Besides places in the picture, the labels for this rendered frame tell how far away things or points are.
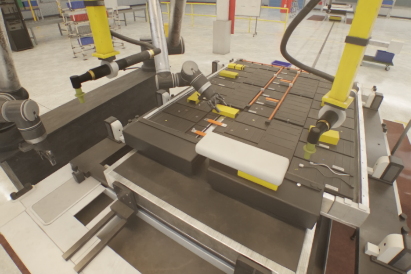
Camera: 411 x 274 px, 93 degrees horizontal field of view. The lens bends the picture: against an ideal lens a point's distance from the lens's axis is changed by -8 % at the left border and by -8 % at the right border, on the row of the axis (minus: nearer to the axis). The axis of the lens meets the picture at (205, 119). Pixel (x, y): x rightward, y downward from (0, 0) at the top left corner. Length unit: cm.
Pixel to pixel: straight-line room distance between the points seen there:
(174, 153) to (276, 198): 45
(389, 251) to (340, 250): 113
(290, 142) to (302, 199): 45
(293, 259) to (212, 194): 37
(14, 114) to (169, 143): 75
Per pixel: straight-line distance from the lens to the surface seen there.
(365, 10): 74
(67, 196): 130
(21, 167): 176
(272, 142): 119
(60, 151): 186
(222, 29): 630
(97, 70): 97
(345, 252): 217
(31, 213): 133
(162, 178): 100
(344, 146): 133
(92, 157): 140
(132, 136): 110
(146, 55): 113
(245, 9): 932
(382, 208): 130
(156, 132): 108
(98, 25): 95
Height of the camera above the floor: 172
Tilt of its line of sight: 33 degrees down
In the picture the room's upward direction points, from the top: straight up
